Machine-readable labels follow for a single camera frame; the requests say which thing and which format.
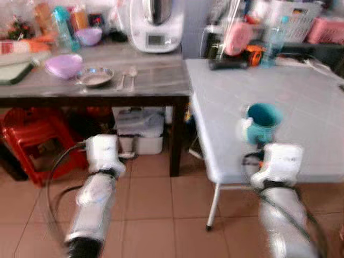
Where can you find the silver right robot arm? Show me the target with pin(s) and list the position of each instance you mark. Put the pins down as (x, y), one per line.
(284, 220)

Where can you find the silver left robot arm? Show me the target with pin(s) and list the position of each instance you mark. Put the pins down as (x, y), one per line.
(92, 207)

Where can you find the white folding table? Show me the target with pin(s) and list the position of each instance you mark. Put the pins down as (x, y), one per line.
(301, 107)

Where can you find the flat black device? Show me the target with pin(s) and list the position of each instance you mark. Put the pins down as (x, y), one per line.
(226, 63)

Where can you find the clear plastic water bottle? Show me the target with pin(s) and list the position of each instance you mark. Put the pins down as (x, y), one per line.
(274, 43)

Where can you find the pink plastic container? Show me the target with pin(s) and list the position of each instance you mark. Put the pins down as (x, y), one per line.
(238, 37)

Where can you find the white storage box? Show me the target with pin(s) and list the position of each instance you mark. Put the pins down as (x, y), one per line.
(142, 131)

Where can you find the dark wooden table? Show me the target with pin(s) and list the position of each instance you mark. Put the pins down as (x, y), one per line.
(150, 80)

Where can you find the pink plastic basket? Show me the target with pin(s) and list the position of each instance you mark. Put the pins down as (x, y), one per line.
(327, 31)

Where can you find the white plastic basket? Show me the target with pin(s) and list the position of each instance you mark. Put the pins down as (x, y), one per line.
(298, 19)

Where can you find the metal spoon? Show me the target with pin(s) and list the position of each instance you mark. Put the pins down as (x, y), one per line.
(133, 72)

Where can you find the metal fork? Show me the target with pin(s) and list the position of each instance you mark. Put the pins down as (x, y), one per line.
(121, 80)

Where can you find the white kitchen appliance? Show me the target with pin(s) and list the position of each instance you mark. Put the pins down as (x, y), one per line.
(156, 27)

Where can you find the round metal plate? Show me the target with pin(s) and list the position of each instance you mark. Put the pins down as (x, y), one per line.
(95, 77)

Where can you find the small purple bowl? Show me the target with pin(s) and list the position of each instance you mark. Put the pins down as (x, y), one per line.
(88, 36)

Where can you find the large purple bowl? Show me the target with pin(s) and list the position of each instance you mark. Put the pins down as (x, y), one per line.
(64, 65)

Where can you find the short orange bottle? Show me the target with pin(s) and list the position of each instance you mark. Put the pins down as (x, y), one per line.
(79, 19)

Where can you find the red plastic stool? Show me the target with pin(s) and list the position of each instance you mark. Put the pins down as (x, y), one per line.
(32, 129)

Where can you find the teal drinking bottle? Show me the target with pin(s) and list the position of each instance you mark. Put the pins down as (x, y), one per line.
(63, 27)

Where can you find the tall orange bottle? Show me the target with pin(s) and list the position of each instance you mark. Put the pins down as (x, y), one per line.
(43, 19)

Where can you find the green cutting board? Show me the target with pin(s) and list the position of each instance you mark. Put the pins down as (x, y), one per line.
(13, 73)

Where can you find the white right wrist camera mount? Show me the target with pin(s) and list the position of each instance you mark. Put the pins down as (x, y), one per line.
(279, 164)

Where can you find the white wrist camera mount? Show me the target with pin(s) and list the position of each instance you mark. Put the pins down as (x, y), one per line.
(103, 151)
(279, 164)

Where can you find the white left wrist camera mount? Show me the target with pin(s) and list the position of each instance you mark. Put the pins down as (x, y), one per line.
(103, 151)

